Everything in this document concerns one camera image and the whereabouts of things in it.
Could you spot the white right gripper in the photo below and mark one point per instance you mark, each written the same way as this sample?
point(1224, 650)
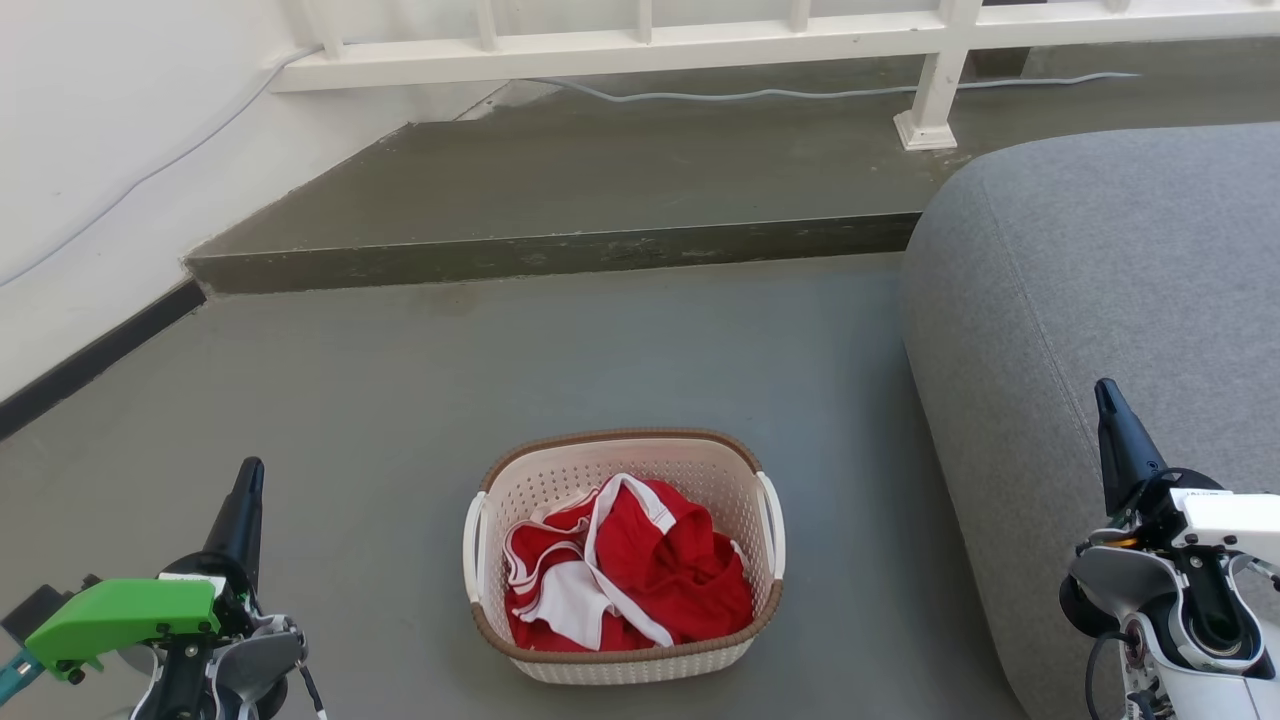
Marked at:
point(1235, 525)

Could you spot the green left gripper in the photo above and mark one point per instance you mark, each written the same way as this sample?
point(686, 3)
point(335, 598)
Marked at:
point(130, 612)

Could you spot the cream plastic laundry basket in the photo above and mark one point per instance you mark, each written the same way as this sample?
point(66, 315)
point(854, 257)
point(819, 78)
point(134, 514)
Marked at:
point(625, 665)

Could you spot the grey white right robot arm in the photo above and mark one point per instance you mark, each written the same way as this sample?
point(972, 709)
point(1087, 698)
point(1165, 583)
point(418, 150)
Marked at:
point(1120, 585)

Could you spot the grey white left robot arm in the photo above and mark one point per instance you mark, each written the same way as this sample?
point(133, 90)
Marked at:
point(245, 665)

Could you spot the grey fabric sofa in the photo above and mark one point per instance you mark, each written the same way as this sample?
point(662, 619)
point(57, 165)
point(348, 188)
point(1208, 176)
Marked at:
point(1100, 280)

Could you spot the black baseboard strip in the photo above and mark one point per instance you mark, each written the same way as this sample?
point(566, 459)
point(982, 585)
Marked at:
point(90, 357)

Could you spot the red and white clothing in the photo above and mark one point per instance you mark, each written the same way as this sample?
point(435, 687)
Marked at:
point(670, 575)

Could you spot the white wooden railing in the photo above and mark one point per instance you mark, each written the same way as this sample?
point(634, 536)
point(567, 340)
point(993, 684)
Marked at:
point(620, 50)

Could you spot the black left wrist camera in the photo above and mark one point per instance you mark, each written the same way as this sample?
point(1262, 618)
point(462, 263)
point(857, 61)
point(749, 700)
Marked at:
point(35, 610)

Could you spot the teal plastic bracket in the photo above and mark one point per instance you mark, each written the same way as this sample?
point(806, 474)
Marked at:
point(12, 675)

